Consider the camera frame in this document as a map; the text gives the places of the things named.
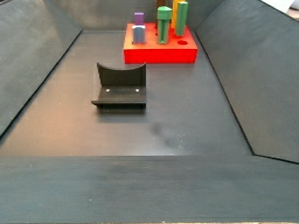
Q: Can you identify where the brown cylinder peg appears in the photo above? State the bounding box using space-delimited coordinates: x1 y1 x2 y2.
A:
154 0 165 28

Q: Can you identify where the black curved fixture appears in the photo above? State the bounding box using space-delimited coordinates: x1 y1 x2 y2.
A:
90 64 145 107

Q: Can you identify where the red peg board base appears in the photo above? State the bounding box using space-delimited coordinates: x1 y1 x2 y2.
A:
122 23 197 64

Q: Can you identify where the blue notched peg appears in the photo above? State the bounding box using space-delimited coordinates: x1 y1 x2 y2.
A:
132 25 145 45

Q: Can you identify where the purple square peg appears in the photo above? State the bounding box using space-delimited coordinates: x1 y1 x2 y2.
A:
134 12 144 25

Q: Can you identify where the green pentagon peg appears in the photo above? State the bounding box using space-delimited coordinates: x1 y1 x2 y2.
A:
156 6 172 44

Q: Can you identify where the green star peg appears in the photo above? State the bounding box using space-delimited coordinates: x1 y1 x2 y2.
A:
174 1 188 36

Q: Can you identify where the yellow arch peg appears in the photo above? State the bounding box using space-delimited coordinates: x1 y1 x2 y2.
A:
170 0 185 29

